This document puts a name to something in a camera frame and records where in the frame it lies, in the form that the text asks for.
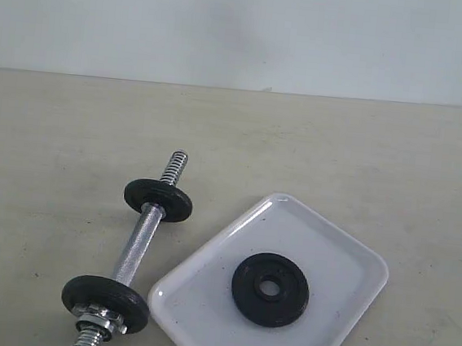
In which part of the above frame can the black weight plate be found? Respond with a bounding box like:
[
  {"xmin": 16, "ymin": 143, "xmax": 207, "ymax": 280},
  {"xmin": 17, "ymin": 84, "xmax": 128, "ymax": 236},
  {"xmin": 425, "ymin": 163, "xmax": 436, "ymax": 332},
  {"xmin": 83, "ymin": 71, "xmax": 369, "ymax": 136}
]
[
  {"xmin": 124, "ymin": 178, "xmax": 193, "ymax": 223},
  {"xmin": 61, "ymin": 275, "xmax": 150, "ymax": 335},
  {"xmin": 231, "ymin": 252, "xmax": 310, "ymax": 328}
]

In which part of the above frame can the chrome spin-lock nut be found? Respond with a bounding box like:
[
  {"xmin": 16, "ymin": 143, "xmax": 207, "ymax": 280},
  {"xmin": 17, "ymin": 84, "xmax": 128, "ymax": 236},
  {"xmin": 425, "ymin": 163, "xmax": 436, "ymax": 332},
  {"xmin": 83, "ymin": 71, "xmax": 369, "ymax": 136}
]
[{"xmin": 72, "ymin": 304, "xmax": 128, "ymax": 335}]

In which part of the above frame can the white plastic tray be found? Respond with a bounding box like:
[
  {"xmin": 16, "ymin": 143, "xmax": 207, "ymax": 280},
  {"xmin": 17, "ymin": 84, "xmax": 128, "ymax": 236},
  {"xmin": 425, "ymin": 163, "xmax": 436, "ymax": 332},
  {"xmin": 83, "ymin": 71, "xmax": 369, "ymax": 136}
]
[{"xmin": 148, "ymin": 193, "xmax": 389, "ymax": 346}]

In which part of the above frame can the chrome threaded dumbbell bar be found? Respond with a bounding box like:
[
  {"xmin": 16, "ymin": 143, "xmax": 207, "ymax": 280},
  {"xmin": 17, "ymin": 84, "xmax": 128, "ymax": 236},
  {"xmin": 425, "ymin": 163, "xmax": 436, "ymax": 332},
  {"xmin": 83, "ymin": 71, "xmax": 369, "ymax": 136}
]
[{"xmin": 72, "ymin": 149, "xmax": 188, "ymax": 346}]

